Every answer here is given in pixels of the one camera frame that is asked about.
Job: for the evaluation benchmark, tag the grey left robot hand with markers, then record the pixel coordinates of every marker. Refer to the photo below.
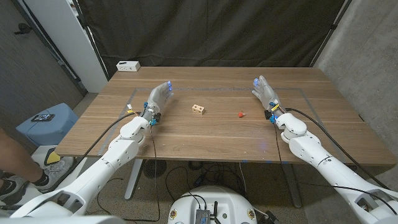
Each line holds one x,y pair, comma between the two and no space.
158,98

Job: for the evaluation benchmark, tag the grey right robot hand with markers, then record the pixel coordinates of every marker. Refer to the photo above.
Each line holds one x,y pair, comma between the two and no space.
267,93

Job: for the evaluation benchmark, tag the red screw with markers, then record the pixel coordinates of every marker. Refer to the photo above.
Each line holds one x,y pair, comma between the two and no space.
240,114

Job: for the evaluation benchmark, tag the small wooden block with holes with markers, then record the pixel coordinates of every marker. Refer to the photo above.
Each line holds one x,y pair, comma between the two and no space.
198,109

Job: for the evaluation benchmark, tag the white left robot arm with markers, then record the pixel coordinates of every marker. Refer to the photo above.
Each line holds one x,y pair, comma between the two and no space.
93,177

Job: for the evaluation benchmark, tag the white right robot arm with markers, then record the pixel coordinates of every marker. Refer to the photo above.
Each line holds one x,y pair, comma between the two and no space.
311,149

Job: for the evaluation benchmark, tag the white power strip box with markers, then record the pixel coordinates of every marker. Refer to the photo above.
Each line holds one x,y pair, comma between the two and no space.
128,66

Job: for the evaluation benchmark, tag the black round floor fan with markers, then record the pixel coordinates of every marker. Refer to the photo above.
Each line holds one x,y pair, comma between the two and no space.
155,168

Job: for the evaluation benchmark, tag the black backdrop curtain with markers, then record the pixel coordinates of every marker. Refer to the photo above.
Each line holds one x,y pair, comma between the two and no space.
202,31

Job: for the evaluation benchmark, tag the white table leg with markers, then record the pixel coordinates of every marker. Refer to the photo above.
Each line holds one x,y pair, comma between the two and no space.
133,180

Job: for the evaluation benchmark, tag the black backdrop stand pole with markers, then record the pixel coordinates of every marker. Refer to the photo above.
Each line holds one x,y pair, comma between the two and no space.
90,40
329,31

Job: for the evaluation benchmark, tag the grey table leg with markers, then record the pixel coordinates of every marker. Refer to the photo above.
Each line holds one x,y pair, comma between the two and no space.
292,186

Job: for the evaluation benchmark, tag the blue stool with phone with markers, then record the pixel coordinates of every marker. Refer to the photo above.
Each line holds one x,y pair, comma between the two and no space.
53,130

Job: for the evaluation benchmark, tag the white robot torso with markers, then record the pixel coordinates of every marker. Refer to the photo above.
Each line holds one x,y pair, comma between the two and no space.
224,202

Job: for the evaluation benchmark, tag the black phone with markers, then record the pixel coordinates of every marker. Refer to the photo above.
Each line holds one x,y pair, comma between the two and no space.
43,117

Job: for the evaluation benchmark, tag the white base with yellow mark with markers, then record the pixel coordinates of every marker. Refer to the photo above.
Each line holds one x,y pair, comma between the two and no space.
51,157

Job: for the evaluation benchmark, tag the grey sneaker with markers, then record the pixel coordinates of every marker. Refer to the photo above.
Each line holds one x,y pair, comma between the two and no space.
56,171

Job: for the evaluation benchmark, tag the small grey finned box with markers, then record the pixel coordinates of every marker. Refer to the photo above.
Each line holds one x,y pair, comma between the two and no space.
202,217

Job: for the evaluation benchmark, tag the person's bare leg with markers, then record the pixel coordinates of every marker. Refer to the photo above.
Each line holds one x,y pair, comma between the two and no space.
15,158

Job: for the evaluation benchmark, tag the white wall panel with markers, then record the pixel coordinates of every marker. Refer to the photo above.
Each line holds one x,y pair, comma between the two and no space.
68,40

